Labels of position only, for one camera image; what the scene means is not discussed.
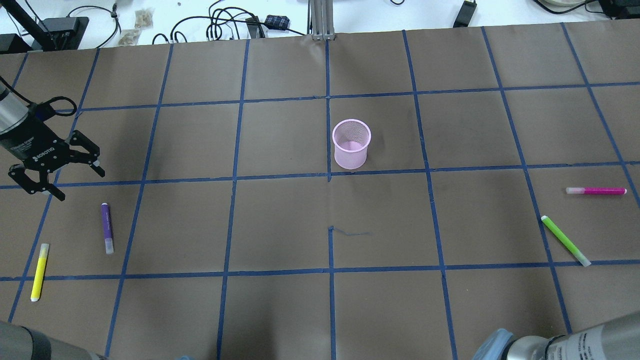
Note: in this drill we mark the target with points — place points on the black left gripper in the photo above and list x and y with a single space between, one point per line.
34 141

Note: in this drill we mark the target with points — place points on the purple highlighter pen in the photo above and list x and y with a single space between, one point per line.
108 236

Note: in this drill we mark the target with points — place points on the pink highlighter pen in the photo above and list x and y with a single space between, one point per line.
604 191

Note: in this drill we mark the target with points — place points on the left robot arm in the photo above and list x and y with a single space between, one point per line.
14 108

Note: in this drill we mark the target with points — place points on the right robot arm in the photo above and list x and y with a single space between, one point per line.
617 339

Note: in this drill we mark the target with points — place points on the pink mesh cup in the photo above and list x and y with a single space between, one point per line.
351 138

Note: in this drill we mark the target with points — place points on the yellow highlighter pen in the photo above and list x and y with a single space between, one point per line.
40 270

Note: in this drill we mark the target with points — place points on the black power adapter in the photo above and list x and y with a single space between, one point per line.
465 14

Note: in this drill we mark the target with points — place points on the green highlighter pen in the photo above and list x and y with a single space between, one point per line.
565 241

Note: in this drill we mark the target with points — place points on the black camera stand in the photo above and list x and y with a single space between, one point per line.
49 34

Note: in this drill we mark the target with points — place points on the aluminium frame post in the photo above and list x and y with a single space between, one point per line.
321 20

